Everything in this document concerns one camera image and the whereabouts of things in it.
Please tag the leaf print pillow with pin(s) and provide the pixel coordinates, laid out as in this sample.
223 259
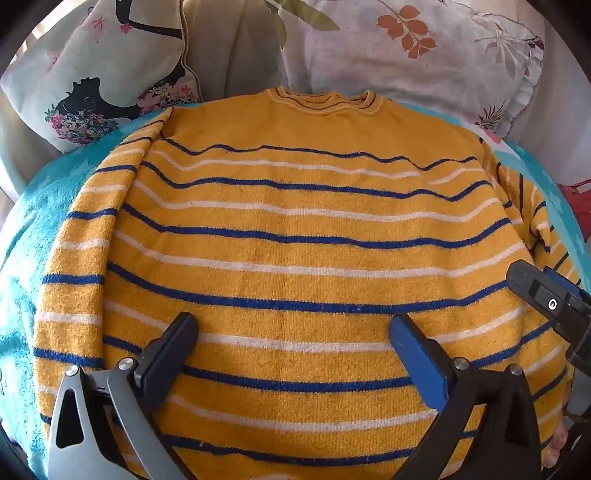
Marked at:
415 60

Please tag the teal printed blanket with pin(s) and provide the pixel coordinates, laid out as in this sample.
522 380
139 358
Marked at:
32 258

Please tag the figure print pillow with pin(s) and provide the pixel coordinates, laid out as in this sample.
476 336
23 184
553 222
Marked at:
101 78

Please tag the yellow striped sweater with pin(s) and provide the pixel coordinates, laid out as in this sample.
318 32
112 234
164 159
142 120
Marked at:
295 258

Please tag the red cloth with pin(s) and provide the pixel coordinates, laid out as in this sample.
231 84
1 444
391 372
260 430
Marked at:
577 194

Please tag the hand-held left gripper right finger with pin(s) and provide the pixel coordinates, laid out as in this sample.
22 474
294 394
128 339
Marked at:
422 369

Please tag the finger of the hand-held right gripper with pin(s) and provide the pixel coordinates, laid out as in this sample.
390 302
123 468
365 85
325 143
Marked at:
535 288
565 282

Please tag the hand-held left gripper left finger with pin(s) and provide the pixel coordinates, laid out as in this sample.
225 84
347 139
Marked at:
159 369

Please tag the person's right hand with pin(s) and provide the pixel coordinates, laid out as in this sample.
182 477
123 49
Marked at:
556 438

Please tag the beige curtain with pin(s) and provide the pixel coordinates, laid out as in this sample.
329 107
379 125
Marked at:
231 46

